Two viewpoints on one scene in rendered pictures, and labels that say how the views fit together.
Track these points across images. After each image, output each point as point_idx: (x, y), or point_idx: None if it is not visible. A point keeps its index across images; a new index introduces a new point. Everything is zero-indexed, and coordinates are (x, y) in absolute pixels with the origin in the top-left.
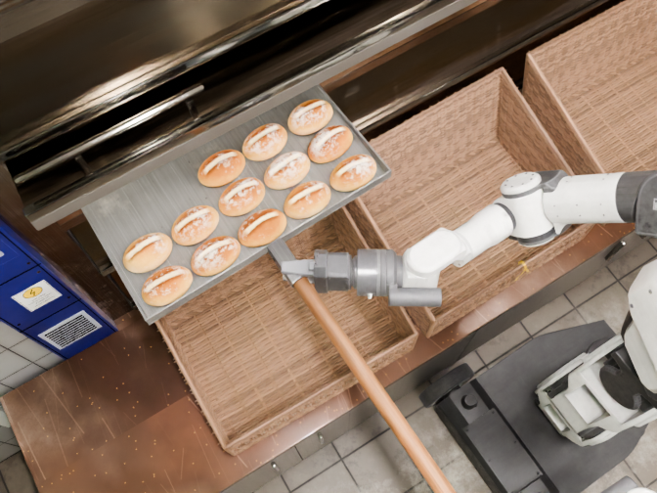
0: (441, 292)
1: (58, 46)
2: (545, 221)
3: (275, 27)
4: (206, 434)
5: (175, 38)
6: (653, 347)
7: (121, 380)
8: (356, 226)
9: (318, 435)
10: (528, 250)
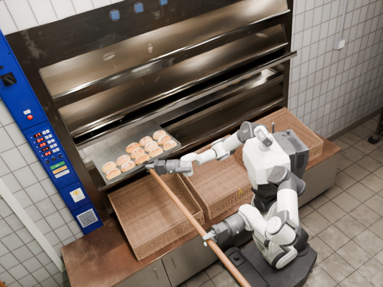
0: (190, 167)
1: (89, 106)
2: (224, 151)
3: (146, 108)
4: (129, 254)
5: (118, 106)
6: (248, 169)
7: (102, 240)
8: (181, 179)
9: (171, 258)
10: (246, 191)
